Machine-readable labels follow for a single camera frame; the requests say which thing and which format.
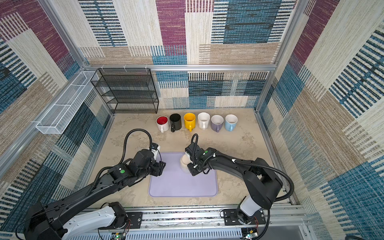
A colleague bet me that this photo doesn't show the cream upside-down mug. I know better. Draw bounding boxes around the cream upside-down mug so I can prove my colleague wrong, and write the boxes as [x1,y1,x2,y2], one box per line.
[180,153,191,174]

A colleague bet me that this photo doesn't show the white faceted ceramic mug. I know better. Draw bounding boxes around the white faceted ceramic mug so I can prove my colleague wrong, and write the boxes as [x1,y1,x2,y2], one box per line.
[198,112,211,130]

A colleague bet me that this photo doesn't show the lavender ceramic mug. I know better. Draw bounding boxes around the lavender ceramic mug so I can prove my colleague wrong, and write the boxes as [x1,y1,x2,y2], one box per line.
[211,115,224,133]

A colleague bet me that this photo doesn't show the yellow ceramic mug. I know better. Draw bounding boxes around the yellow ceramic mug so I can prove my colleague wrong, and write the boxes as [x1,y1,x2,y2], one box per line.
[184,113,196,132]

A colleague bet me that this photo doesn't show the white upside-down mug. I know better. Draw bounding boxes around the white upside-down mug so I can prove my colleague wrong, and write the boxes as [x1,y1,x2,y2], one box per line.
[156,116,170,133]

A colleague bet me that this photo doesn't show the black ceramic mug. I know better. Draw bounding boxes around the black ceramic mug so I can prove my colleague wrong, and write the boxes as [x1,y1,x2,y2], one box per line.
[169,114,182,133]

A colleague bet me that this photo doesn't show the light blue ceramic mug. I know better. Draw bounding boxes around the light blue ceramic mug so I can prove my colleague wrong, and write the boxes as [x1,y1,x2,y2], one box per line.
[225,114,238,132]

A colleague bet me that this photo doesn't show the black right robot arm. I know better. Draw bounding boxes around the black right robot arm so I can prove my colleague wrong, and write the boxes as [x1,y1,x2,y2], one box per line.
[185,142,295,225]

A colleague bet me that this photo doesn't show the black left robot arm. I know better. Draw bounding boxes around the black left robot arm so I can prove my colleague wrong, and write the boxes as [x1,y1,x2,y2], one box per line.
[22,140,166,240]

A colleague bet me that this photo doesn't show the lavender silicone mat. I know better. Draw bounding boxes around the lavender silicone mat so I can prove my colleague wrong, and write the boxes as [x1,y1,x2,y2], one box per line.
[149,152,219,198]

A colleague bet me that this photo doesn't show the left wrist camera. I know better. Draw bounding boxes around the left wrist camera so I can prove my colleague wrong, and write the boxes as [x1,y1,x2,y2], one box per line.
[151,143,160,160]

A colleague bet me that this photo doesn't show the black mesh wire shelf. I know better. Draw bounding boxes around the black mesh wire shelf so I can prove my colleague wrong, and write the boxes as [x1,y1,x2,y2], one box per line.
[91,68,159,114]

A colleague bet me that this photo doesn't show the white wire wall basket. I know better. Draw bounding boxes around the white wire wall basket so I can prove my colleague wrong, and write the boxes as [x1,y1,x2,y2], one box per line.
[36,71,95,135]

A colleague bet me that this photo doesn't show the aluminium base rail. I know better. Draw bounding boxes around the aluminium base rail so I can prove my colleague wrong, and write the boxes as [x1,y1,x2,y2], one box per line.
[76,203,317,240]

